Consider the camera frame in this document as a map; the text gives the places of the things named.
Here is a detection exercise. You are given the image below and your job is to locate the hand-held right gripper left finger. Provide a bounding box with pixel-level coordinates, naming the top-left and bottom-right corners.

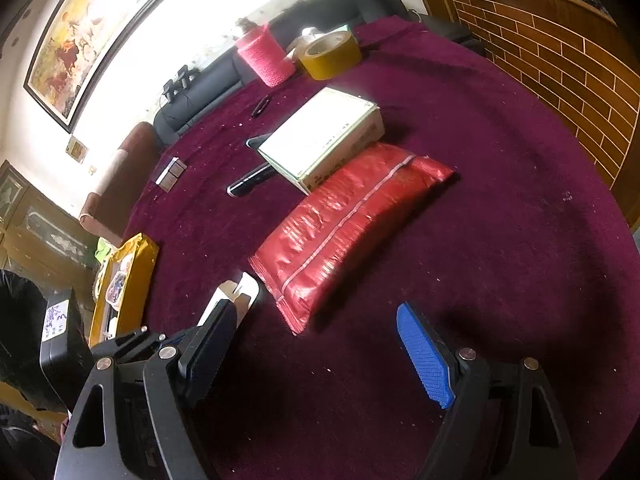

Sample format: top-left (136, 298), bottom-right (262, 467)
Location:
top-left (55, 300), bottom-right (238, 480)

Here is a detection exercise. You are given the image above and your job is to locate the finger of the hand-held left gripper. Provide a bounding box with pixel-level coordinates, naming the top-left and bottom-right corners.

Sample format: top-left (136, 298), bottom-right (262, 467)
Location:
top-left (92, 326), bottom-right (166, 363)

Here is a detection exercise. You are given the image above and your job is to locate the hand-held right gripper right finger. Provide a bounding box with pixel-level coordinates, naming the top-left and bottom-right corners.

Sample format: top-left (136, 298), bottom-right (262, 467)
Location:
top-left (396, 302), bottom-right (581, 480)

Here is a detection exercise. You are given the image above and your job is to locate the clear fairy print pouch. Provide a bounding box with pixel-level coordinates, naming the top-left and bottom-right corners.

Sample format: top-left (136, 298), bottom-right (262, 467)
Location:
top-left (106, 269), bottom-right (130, 307)

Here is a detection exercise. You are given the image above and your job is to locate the yellow cardboard box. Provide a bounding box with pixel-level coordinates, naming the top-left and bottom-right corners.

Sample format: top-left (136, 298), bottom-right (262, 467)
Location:
top-left (89, 232), bottom-right (160, 348)

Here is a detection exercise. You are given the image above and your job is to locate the person's dark clothing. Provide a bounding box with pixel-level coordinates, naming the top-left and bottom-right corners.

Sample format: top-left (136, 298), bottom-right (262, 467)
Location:
top-left (0, 270), bottom-right (48, 396)

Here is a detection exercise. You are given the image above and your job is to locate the small white carton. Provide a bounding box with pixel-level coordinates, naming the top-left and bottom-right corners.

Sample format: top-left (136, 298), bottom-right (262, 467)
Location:
top-left (197, 272), bottom-right (261, 328)

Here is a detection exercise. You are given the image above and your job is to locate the dark wooden cabinet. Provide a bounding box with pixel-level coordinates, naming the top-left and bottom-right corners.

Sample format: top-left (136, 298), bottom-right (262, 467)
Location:
top-left (0, 160), bottom-right (101, 301)

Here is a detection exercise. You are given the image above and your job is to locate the red foil packet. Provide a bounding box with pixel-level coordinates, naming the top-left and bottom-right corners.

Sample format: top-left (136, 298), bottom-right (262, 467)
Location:
top-left (248, 142), bottom-right (456, 336)

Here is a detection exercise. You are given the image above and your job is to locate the brown chair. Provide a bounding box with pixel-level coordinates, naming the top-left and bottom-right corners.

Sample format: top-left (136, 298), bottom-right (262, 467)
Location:
top-left (79, 121), bottom-right (166, 248)

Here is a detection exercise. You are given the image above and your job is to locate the black marker red end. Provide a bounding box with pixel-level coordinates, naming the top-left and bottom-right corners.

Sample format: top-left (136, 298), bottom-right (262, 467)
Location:
top-left (227, 160), bottom-right (279, 198)

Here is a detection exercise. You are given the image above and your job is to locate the small blue white box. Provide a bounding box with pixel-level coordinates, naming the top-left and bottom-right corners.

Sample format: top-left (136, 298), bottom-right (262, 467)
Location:
top-left (155, 156), bottom-right (187, 192)

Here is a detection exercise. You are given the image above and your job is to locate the white box green print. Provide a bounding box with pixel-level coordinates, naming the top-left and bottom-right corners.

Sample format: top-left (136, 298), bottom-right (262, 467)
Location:
top-left (257, 86), bottom-right (385, 196)

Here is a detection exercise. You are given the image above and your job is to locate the black sofa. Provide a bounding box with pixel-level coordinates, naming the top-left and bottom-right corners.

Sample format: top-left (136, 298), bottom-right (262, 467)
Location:
top-left (152, 0), bottom-right (488, 148)

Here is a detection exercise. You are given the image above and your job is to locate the black gadget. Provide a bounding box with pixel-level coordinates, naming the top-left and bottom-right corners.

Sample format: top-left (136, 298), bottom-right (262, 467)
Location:
top-left (162, 65), bottom-right (201, 102)

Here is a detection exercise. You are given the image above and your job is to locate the pink yarn covered bottle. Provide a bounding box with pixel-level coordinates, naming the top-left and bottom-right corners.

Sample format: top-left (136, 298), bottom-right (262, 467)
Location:
top-left (236, 19), bottom-right (296, 88)

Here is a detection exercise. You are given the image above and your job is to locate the yellow tape roll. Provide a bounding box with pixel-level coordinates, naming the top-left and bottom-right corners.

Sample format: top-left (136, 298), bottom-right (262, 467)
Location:
top-left (299, 30), bottom-right (362, 81)

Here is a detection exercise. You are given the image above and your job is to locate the white plastic object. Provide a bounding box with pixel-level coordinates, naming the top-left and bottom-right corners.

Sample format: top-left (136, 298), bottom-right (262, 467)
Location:
top-left (285, 25), bottom-right (326, 56)

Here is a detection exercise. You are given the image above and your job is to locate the brick pattern wooden counter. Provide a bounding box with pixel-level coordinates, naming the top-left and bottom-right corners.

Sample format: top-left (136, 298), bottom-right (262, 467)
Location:
top-left (405, 0), bottom-right (640, 231)

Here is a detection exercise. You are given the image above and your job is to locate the yellow wall plate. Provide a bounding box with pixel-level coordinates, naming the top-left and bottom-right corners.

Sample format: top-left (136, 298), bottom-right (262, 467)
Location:
top-left (65, 135), bottom-right (91, 163)

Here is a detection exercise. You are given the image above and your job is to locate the framed wall painting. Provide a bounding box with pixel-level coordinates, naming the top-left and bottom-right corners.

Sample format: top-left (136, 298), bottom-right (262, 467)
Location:
top-left (23, 0), bottom-right (201, 133)

